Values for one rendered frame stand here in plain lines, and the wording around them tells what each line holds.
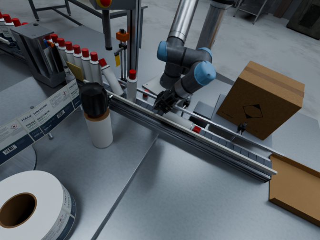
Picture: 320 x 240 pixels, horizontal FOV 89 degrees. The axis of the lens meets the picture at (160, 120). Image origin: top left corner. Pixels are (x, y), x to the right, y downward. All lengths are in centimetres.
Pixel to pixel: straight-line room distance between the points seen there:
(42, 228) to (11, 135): 33
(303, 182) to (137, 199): 81
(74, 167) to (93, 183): 10
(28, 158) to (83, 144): 19
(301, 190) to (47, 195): 103
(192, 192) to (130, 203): 26
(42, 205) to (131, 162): 32
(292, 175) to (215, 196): 45
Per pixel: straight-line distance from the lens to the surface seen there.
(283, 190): 100
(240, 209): 84
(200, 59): 66
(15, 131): 73
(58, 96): 76
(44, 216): 55
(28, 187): 59
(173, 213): 72
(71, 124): 86
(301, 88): 109
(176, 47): 68
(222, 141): 89
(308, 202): 107
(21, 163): 80
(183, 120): 82
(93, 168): 72
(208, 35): 96
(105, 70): 90
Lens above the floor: 152
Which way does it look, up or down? 49 degrees down
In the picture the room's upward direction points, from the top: 13 degrees clockwise
